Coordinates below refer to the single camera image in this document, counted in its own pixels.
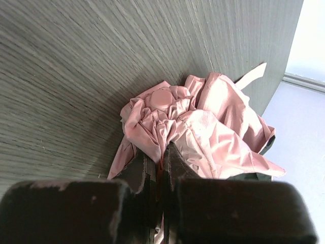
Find pink folding umbrella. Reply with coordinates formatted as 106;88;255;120
107;62;287;244

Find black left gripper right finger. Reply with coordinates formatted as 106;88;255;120
163;144;318;243

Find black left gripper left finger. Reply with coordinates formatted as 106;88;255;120
1;151;156;243

